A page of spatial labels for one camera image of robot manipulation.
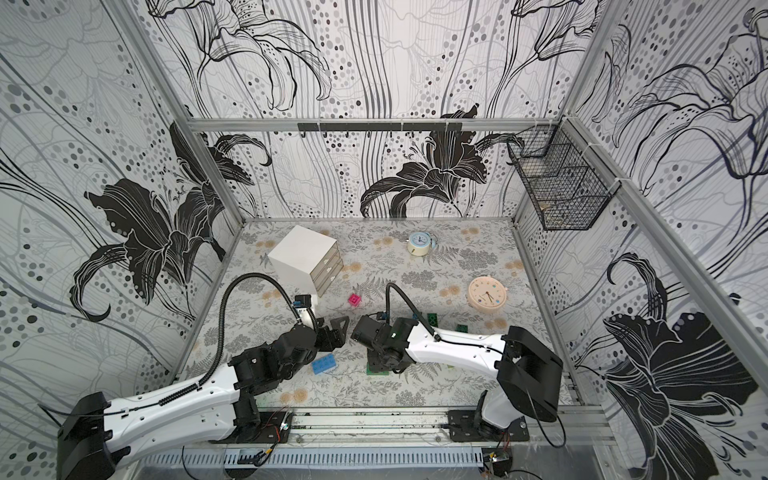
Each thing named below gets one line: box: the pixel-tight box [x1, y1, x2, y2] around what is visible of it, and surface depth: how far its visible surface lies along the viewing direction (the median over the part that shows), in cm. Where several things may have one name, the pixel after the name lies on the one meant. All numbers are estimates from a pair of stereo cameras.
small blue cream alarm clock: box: [406, 232, 437, 257], surface depth 109 cm
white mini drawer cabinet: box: [268, 226, 344, 297], surface depth 93 cm
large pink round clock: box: [467, 276, 508, 313], surface depth 95 cm
